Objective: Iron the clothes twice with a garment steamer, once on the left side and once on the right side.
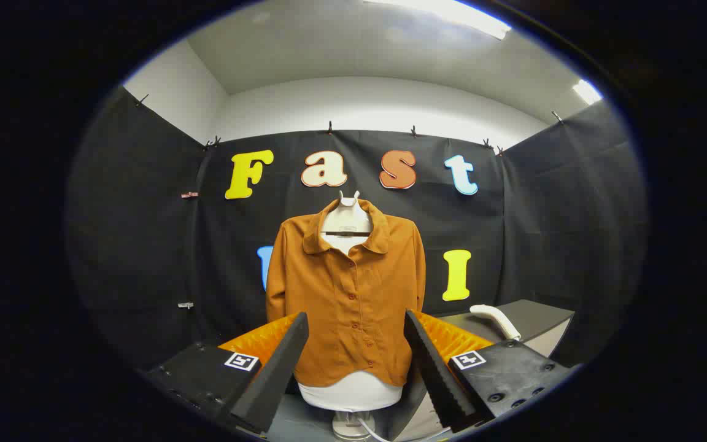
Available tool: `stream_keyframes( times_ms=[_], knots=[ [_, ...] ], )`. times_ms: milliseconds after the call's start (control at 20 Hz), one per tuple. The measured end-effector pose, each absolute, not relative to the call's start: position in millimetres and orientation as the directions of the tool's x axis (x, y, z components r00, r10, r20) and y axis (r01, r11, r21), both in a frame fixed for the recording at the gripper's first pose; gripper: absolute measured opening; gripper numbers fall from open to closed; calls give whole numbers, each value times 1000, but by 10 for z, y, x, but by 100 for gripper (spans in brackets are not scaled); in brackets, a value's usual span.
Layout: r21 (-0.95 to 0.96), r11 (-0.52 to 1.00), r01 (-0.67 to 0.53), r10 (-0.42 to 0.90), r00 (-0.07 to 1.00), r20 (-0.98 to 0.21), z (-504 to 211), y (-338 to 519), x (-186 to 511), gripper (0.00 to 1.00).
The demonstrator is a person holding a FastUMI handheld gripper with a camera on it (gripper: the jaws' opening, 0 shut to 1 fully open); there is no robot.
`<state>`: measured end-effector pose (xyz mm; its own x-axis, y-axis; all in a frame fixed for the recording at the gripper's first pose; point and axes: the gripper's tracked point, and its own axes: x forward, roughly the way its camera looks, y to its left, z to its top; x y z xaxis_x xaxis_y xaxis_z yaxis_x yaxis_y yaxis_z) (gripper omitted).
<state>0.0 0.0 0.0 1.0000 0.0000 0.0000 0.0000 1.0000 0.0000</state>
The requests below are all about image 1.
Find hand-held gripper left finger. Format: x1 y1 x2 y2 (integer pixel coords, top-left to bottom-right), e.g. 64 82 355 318
145 311 310 436

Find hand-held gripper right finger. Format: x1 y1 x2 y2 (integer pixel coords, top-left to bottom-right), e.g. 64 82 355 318
404 309 578 433

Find white garment steamer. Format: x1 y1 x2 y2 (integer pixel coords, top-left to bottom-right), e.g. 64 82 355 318
469 304 522 341

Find orange-brown button shirt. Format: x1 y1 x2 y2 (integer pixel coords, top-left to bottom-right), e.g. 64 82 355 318
266 198 426 389

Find mannequin stand base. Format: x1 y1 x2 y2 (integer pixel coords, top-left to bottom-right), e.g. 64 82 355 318
332 410 376 441

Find white mannequin torso form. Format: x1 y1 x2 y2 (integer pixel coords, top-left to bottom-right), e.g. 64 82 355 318
297 190 404 413

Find small ceiling light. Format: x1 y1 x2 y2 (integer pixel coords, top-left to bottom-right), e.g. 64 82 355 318
572 79 603 106

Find long ceiling light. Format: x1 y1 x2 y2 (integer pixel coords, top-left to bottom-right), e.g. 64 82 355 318
363 0 512 41

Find white steamer hose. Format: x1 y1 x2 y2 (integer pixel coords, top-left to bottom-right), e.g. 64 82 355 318
358 416 392 442

